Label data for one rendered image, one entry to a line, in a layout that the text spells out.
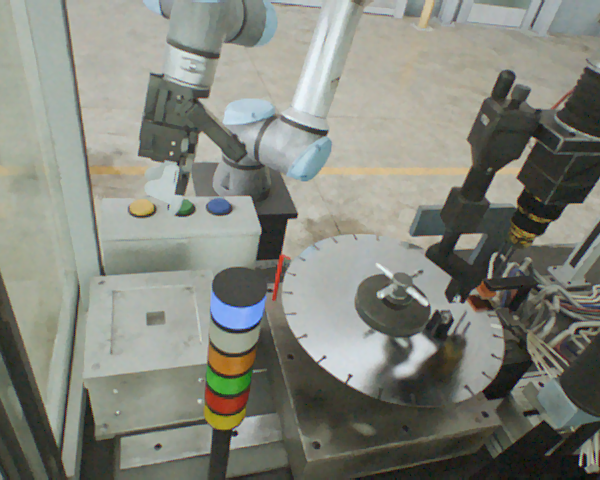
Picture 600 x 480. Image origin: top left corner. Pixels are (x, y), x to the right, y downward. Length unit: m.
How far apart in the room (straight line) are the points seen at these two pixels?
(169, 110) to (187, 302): 0.28
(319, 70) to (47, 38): 0.59
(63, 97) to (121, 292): 0.28
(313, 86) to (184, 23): 0.43
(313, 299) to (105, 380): 0.29
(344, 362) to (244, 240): 0.36
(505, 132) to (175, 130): 0.44
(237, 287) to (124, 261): 0.52
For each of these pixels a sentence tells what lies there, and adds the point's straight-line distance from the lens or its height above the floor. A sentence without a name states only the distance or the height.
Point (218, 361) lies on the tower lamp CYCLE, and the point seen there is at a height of 1.08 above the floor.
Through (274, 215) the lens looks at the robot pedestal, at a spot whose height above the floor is 0.74.
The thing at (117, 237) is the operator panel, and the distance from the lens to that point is 0.85.
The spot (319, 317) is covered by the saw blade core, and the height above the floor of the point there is 0.95.
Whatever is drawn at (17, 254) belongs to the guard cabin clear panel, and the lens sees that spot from 0.53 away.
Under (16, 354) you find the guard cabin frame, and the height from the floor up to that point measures 1.07.
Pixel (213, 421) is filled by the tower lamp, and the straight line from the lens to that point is 0.51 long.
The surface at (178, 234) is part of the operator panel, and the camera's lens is 0.85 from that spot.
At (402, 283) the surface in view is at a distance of 0.67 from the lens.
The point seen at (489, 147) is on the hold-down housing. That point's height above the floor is 1.21.
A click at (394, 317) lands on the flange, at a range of 0.68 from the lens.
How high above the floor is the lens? 1.43
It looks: 39 degrees down
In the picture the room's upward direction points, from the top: 12 degrees clockwise
